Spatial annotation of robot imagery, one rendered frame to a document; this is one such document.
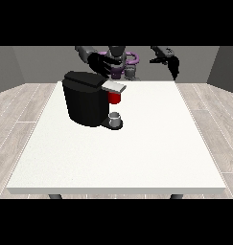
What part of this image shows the black coffee machine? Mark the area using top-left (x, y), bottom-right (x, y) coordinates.
top-left (61, 70), bottom-right (125, 131)

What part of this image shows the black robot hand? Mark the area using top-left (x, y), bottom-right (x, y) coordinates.
top-left (166, 55), bottom-right (181, 81)
top-left (87, 52), bottom-right (123, 79)

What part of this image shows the small grey cup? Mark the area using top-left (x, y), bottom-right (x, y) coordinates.
top-left (108, 111), bottom-right (123, 127)

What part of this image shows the grey trunk with purple rings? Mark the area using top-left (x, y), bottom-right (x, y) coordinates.
top-left (98, 46), bottom-right (142, 82)

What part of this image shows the red pod holder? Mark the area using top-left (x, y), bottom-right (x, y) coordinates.
top-left (107, 91), bottom-right (122, 105)

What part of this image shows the pale grey machine lid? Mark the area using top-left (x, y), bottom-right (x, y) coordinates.
top-left (102, 79), bottom-right (128, 96)

